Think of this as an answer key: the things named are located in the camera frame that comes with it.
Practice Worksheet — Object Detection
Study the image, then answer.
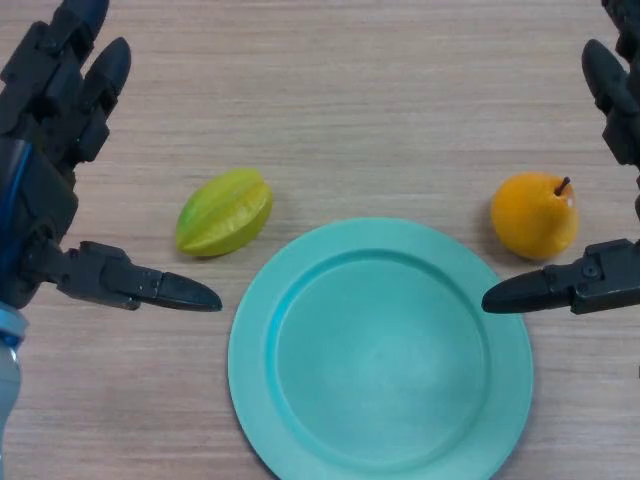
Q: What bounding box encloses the teal round plate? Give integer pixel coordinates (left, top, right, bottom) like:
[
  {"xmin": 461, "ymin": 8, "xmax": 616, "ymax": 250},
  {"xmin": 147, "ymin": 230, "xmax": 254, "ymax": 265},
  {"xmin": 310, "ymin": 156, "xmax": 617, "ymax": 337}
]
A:
[{"xmin": 227, "ymin": 216, "xmax": 532, "ymax": 480}]

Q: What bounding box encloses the yellow-green starfruit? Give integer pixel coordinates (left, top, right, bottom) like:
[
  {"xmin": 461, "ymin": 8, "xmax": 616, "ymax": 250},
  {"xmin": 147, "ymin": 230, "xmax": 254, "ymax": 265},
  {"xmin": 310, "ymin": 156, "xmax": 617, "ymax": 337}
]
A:
[{"xmin": 174, "ymin": 168, "xmax": 275, "ymax": 259}]

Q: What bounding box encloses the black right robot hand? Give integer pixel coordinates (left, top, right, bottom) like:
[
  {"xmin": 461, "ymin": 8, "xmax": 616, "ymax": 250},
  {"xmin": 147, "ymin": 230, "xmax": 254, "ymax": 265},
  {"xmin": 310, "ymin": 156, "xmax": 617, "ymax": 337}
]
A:
[{"xmin": 481, "ymin": 0, "xmax": 640, "ymax": 316}]

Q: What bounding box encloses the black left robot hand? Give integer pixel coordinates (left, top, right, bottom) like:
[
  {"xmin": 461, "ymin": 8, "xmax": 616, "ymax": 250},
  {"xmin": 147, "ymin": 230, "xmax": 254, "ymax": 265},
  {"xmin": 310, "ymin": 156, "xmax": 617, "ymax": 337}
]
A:
[{"xmin": 0, "ymin": 0, "xmax": 224, "ymax": 314}]

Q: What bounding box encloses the orange-yellow pear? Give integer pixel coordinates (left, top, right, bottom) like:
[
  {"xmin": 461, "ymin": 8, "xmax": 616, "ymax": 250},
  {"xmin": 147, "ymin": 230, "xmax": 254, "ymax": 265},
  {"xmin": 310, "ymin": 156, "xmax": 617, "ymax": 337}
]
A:
[{"xmin": 490, "ymin": 171, "xmax": 581, "ymax": 261}]

